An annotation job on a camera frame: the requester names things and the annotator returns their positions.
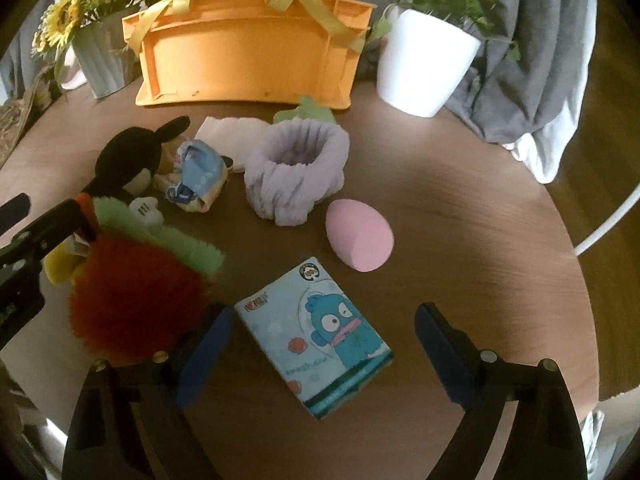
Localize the light green soft item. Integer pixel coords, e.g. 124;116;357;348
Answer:
273;96;336;124

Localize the lavender fluffy headband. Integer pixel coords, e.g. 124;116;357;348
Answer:
244;118;350;226

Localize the orange plastic crate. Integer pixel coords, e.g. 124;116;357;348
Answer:
122;0;375;110

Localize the white cable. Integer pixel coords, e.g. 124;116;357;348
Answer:
572;194;640;257

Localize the black mouse plush toy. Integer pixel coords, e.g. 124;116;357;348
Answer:
78;116;191;232

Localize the sunflower bouquet in vase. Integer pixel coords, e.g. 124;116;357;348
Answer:
32;0;160;100

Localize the white folded cloth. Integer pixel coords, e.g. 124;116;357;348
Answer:
194;117;269;172

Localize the red green fluffy plush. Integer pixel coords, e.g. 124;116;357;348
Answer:
43;193;224;364

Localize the white pot green plant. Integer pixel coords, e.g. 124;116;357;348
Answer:
370;0;521;118

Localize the blue cartoon tissue pack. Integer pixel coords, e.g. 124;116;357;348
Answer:
234;257;394;420

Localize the blue patterned small pouch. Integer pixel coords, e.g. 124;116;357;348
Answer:
154;140;233;214

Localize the pink egg-shaped sponge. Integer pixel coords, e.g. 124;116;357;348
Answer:
326;198;395;273

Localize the brown patterned fabric bag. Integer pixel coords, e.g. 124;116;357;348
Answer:
0;64;61;168

